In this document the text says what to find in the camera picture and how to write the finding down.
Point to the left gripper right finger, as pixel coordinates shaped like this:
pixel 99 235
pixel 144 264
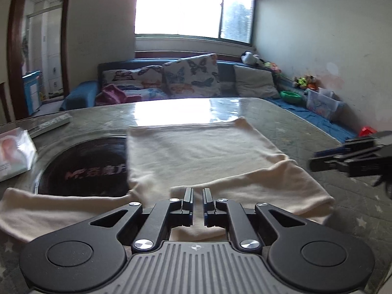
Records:
pixel 231 216

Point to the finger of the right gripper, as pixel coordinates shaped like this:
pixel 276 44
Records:
pixel 330 162
pixel 343 142

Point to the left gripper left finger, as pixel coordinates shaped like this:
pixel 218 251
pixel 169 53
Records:
pixel 158 222

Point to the cream sweatshirt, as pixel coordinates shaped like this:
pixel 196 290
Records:
pixel 232 158

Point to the black gloved right hand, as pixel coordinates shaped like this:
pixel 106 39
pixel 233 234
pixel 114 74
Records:
pixel 385 179

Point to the red plastic stool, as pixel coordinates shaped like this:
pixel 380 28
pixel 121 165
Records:
pixel 367 131

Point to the clear plastic storage box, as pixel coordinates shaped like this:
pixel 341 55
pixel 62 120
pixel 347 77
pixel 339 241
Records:
pixel 324 106

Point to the green bowl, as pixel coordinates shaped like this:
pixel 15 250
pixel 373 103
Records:
pixel 291 97

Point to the round black induction cooktop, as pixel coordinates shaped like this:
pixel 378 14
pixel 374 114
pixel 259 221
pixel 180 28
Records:
pixel 95 167

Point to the grey plain cushion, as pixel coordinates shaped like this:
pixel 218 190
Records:
pixel 254 83

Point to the panda plush toy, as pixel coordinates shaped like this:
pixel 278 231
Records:
pixel 251 59

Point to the left butterfly cushion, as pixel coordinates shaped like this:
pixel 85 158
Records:
pixel 146 82

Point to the butterfly cushion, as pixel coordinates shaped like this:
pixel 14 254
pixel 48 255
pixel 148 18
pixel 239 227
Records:
pixel 146 82
pixel 193 77

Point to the pink cloth on sofa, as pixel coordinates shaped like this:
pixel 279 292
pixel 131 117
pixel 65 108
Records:
pixel 111 95

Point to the right butterfly cushion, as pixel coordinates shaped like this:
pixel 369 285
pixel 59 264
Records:
pixel 193 77

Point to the blue sofa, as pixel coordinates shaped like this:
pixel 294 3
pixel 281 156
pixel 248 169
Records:
pixel 84 95

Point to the flat white remote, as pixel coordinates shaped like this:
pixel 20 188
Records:
pixel 50 125

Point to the pink tissue pack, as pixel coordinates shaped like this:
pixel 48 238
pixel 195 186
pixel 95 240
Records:
pixel 18 153

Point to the window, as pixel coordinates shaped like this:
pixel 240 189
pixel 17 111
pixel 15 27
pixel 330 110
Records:
pixel 216 19

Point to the blue white cabinet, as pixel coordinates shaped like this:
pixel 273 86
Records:
pixel 31 91

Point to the plush toys by wall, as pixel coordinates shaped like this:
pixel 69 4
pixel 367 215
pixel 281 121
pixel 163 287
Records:
pixel 306 82

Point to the dark wooden door frame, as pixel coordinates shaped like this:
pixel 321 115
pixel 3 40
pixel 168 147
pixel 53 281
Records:
pixel 36 40

